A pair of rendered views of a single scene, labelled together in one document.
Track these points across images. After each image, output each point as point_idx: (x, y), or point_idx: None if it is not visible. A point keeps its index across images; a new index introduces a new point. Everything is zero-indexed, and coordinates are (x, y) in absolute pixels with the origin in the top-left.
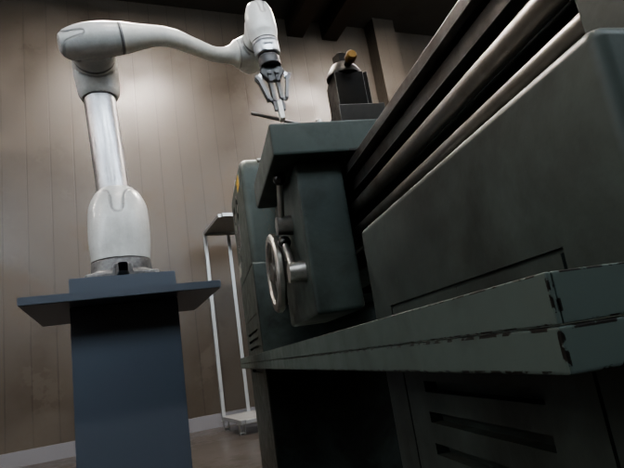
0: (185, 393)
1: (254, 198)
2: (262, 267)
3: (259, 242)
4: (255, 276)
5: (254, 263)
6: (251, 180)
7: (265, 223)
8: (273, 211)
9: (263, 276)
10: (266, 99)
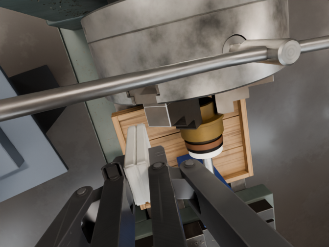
0: (46, 132)
1: (29, 8)
2: (62, 23)
3: (53, 18)
4: (55, 26)
5: (51, 25)
6: (5, 2)
7: (59, 12)
8: (75, 5)
9: (64, 24)
10: (66, 204)
